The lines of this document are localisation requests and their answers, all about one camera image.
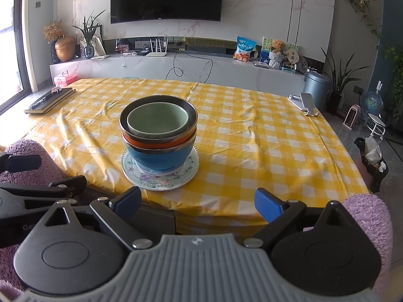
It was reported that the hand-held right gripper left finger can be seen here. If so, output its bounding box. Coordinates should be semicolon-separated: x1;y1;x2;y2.
44;186;155;250

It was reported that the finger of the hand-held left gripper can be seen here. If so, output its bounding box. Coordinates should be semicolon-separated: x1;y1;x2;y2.
0;175;87;220
0;153;42;173

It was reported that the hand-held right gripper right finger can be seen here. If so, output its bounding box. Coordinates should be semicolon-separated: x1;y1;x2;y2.
244;187;359;248

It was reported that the small white plate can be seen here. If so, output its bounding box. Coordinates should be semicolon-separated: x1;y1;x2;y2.
137;164;186;178

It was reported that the blue steel bowl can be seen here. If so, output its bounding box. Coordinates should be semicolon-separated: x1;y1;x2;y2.
123;138;197;172

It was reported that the orange steel bowl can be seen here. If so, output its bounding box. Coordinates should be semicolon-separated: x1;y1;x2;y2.
119;95;198;152

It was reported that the green ceramic bowl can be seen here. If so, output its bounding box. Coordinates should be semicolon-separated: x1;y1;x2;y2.
127;102;189;141

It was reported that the purple fluffy cloth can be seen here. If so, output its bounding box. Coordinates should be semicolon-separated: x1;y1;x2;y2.
342;193;394;284
0;138;68;290

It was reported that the dark notebook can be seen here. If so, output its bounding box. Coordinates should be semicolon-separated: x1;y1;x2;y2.
24;87;77;115

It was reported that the black pen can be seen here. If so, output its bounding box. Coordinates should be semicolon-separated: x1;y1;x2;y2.
30;94;57;107

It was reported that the yellow checked tablecloth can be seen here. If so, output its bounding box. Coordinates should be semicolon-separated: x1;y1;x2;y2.
23;78;370;227

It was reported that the pink storage box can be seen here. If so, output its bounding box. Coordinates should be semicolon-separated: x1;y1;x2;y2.
53;71;78;88

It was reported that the white phone stand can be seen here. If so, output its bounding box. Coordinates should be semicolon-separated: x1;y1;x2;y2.
288;94;322;117

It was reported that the smartphone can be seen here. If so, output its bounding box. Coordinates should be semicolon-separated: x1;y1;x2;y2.
299;92;315;114

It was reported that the window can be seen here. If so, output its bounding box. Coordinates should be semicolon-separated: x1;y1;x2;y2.
0;0;35;114

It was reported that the black bin with bag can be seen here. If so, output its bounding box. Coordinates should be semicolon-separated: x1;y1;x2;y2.
353;136;389;192

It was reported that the pink space heater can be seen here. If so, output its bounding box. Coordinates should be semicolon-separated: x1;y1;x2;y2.
343;104;361;129

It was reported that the brown round vase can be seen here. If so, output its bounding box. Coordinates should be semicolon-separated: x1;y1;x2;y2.
54;35;77;62

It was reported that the potted snake plant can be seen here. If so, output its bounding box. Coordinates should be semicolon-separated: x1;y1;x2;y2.
320;47;370;115

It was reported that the grey-blue trash can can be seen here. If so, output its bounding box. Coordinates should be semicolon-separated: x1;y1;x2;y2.
304;71;332;111

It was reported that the green plant in blue vase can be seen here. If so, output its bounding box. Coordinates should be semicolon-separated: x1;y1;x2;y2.
72;9;106;60

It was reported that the dried flower bunch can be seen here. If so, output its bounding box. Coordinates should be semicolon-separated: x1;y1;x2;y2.
42;20;63;42

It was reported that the marble television console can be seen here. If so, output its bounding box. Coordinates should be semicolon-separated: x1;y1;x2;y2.
49;53;307;95

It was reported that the white round stool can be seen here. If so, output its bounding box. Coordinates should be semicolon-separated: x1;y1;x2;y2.
365;113;386;137

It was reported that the white paper bag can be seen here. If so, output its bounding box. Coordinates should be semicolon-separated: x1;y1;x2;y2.
91;36;106;57

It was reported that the blue water jug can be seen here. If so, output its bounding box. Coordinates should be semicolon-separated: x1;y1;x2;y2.
360;81;385;120

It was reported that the white router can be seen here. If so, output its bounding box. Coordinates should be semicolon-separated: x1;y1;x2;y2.
146;39;169;57

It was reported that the blue snack bag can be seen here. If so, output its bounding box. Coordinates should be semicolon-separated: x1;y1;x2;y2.
233;36;256;62

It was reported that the brown teddy bear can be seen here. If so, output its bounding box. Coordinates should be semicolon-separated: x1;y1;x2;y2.
269;39;287;54

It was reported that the pothos plant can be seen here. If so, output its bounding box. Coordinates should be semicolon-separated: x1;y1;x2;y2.
382;46;403;123

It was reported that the hanging vine plant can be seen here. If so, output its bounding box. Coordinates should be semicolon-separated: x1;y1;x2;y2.
343;0;383;49

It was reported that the black cable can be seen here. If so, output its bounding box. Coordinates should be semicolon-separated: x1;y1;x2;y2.
166;52;213;84

